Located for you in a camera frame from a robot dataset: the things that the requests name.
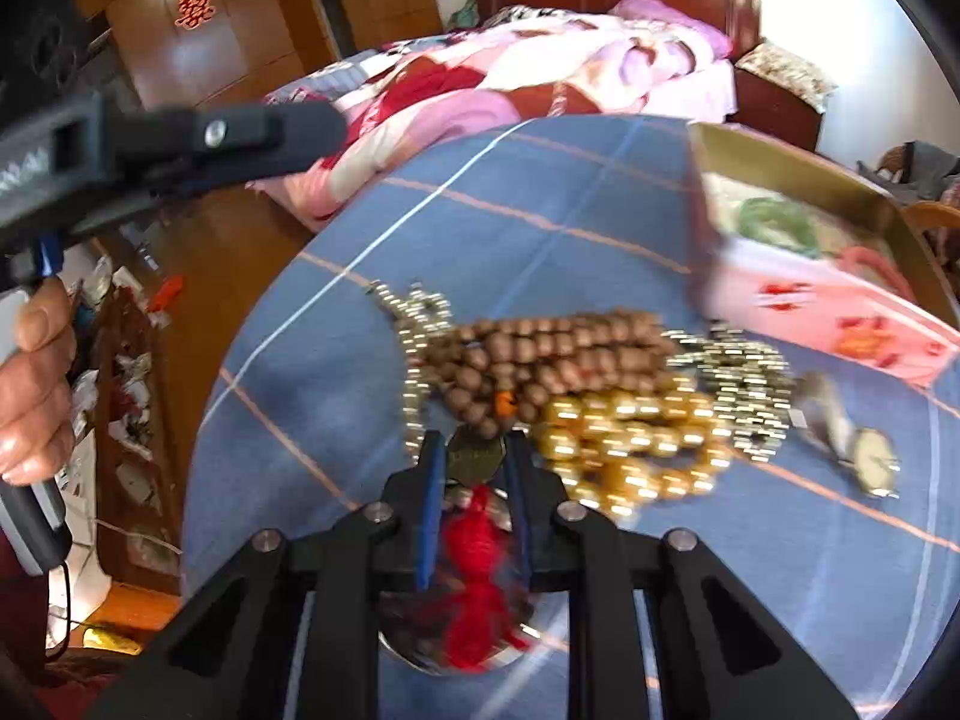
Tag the brown wooden wardrobe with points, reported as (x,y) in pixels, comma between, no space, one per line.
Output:
(247,60)

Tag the green jade bangle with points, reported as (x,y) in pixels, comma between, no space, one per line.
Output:
(780,229)

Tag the person's left hand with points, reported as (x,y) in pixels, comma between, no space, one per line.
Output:
(34,397)

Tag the red wooden nightstand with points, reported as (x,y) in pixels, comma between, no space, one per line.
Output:
(772,111)

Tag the black white patterned pillow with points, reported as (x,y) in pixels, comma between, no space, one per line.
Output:
(514,13)

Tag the pink patchwork quilt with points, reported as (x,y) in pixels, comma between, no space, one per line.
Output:
(465,90)

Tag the pink tin box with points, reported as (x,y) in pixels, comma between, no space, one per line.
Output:
(787,292)

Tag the cluttered wooden shelf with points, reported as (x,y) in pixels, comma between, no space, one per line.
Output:
(127,420)

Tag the pink pillow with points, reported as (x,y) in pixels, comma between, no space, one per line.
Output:
(667,15)

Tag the orange plastic item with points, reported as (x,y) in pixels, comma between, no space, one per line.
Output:
(166,294)

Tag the person's dark red clothing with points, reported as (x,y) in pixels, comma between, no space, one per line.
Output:
(19,630)

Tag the dark grey garment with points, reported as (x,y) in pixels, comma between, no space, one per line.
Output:
(930,165)

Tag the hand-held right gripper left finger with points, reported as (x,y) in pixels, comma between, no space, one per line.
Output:
(429,517)

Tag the wicker chair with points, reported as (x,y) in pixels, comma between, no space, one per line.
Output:
(930,221)

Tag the floral cushion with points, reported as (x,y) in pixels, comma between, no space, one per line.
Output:
(787,67)

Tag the red paper cutout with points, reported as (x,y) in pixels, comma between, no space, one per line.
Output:
(193,11)

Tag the grey plaid blanket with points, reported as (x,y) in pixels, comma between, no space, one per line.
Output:
(322,79)

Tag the silver wristwatch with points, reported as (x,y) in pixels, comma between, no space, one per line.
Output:
(874,459)

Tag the silver bangle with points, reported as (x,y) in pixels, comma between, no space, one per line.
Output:
(405,652)

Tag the yellow item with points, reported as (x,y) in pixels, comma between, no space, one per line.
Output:
(112,640)

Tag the pink bed sheet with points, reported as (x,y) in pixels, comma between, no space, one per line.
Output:
(697,90)

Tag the blue plaid cloth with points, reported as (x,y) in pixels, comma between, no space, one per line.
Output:
(525,187)

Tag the teal cloth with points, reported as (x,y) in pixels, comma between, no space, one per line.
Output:
(465,13)

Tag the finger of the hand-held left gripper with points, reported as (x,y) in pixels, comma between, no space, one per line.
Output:
(289,131)

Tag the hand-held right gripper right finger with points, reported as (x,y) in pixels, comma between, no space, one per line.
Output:
(519,510)

